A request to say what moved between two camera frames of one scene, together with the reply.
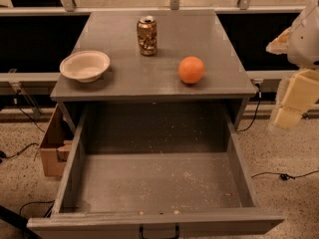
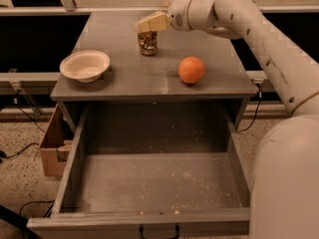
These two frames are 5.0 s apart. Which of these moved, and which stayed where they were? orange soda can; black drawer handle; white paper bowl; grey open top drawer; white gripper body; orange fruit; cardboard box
Moved: white gripper body
Stayed: white paper bowl; black drawer handle; cardboard box; grey open top drawer; orange soda can; orange fruit
